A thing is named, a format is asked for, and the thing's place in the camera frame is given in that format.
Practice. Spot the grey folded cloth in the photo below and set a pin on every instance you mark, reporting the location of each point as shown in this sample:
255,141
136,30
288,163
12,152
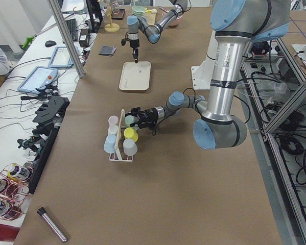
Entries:
107,50

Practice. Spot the white wire cup rack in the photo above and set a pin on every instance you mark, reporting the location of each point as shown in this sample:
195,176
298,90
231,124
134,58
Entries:
119,155

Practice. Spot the blue teach pendant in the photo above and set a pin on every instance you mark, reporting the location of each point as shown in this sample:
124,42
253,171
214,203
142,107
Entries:
60,58
38,79

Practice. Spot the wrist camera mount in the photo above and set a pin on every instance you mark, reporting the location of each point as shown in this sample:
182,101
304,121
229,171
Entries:
124,41

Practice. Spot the pink cup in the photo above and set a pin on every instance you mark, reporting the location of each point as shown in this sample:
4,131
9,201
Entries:
113,120

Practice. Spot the light blue cup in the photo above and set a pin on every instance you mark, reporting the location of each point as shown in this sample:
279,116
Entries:
109,144

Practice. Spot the wooden mug tree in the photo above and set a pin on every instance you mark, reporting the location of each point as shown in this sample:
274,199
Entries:
110,26

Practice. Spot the grey cup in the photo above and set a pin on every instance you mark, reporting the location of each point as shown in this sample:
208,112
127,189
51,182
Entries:
129,147

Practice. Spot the yellow cup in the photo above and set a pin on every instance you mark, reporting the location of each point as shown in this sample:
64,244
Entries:
130,133

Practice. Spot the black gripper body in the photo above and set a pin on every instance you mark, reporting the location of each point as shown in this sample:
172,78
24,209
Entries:
134,44
150,115

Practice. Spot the wooden cutting board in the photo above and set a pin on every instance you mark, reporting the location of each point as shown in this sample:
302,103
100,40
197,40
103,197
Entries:
150,17

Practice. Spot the green cup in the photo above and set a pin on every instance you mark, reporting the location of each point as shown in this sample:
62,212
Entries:
130,119

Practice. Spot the stacked green bowls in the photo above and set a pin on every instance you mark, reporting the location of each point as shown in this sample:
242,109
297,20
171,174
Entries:
138,10

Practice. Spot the cream cup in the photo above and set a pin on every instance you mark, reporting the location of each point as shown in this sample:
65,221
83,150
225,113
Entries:
113,130

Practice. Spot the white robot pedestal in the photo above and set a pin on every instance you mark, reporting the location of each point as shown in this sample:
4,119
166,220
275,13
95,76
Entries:
202,75

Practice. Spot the pink bowl with ice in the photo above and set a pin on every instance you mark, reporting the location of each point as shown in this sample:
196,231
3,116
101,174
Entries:
175,22

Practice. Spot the black slotted stand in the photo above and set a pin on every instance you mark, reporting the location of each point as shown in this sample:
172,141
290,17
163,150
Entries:
47,112

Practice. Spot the metal tube black cap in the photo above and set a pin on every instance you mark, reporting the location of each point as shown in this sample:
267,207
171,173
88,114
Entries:
42,212

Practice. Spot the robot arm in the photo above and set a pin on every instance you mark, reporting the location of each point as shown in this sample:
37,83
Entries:
235,23
151,32

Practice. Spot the blue teach pendant near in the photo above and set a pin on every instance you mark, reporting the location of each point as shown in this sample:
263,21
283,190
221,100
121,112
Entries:
38,79

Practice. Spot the aluminium frame post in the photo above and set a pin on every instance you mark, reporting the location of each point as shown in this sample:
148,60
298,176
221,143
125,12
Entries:
61,24

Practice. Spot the black computer mouse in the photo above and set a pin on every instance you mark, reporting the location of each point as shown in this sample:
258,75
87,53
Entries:
50,43

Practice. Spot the cream rabbit tray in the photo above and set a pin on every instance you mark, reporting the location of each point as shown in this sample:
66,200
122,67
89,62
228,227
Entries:
135,76

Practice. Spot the black keyboard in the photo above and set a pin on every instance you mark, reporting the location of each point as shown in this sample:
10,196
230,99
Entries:
72,28

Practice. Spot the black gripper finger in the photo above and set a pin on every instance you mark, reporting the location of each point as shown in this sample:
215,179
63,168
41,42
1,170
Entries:
137,113
134,55
139,124

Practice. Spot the blue teach pendant far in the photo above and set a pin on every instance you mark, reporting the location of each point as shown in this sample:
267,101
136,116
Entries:
60,58

